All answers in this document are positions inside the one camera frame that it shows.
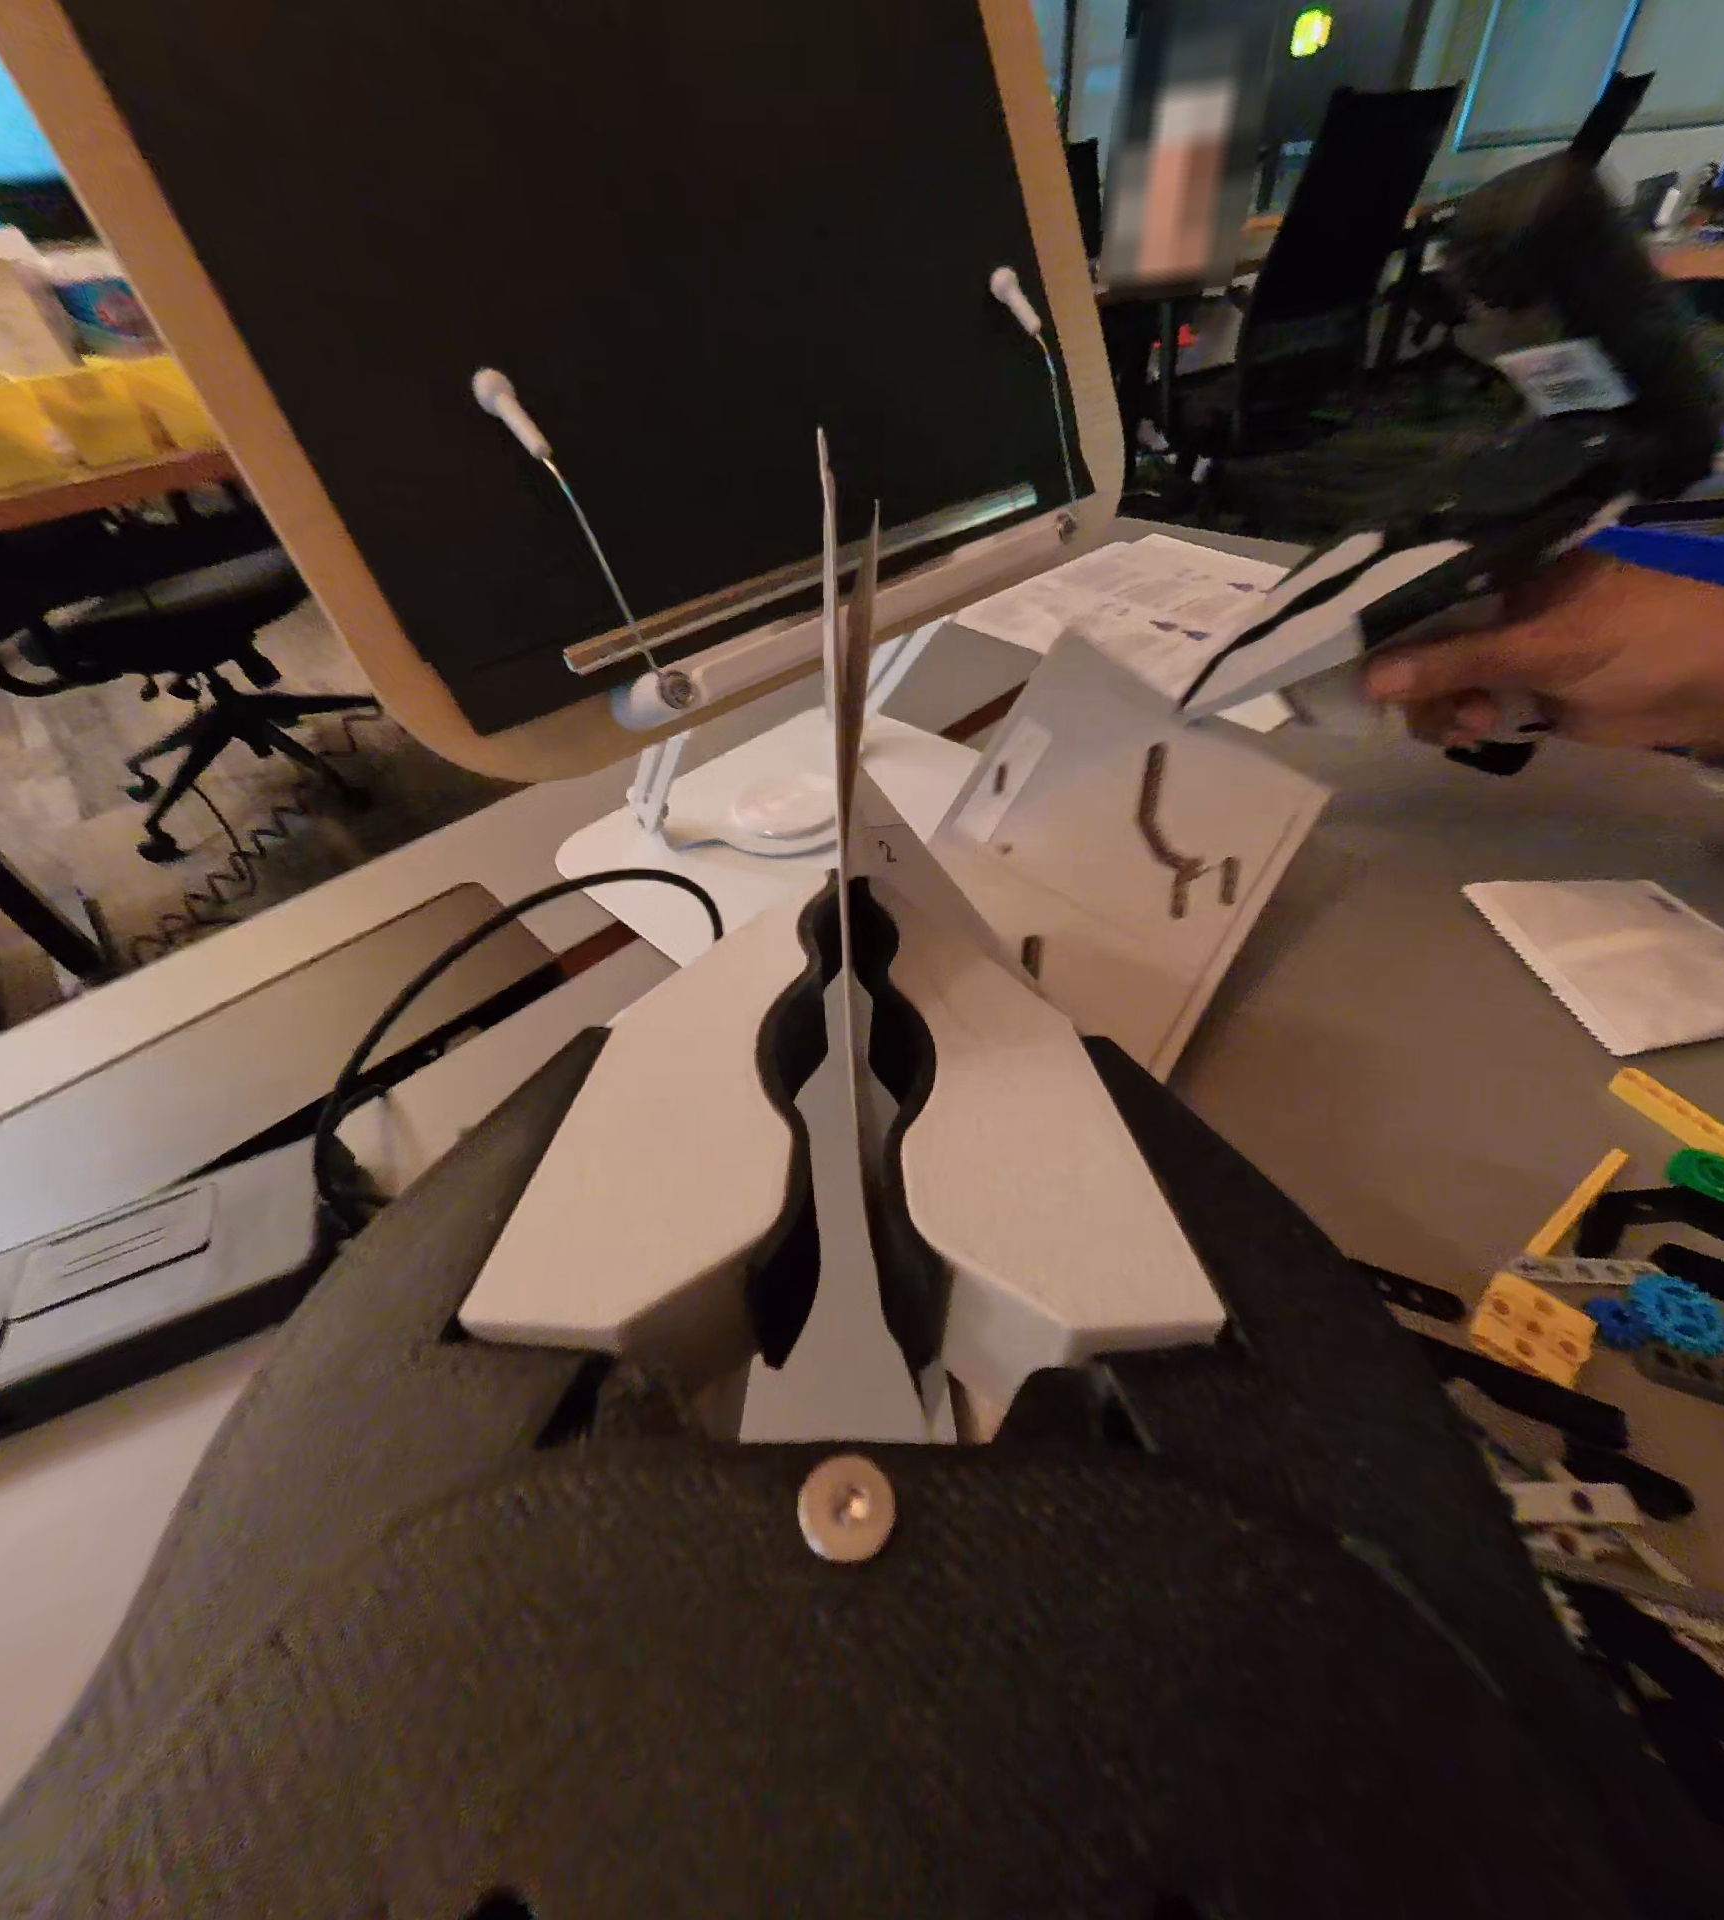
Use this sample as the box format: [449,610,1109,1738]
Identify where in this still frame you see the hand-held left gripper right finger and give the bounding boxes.
[857,874,1234,1435]

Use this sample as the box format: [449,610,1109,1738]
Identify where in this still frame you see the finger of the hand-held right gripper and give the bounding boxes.
[1200,525,1407,690]
[1175,541,1475,726]

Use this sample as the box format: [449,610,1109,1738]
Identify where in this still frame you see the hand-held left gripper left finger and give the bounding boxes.
[455,874,846,1374]

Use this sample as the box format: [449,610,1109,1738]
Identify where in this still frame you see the pile of lego pieces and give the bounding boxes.
[1347,1064,1724,1854]

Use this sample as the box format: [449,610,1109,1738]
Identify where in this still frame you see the person's right hand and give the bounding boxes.
[1364,547,1724,778]

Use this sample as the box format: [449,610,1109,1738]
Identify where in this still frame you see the white printed paper sheet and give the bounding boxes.
[951,536,1293,739]

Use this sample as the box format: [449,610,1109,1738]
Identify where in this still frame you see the black office chair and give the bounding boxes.
[1228,83,1467,504]
[0,541,387,868]

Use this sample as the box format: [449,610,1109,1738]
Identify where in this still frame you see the white paper bag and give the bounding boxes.
[1462,877,1724,1060]

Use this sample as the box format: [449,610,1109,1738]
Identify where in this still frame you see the wooden-framed black book stand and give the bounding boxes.
[0,0,1121,966]

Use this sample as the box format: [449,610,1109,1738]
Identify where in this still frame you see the black cable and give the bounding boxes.
[310,871,724,1255]

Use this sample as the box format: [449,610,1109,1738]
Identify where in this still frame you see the white-tipped page holder wire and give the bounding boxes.
[470,367,699,713]
[988,264,1081,541]

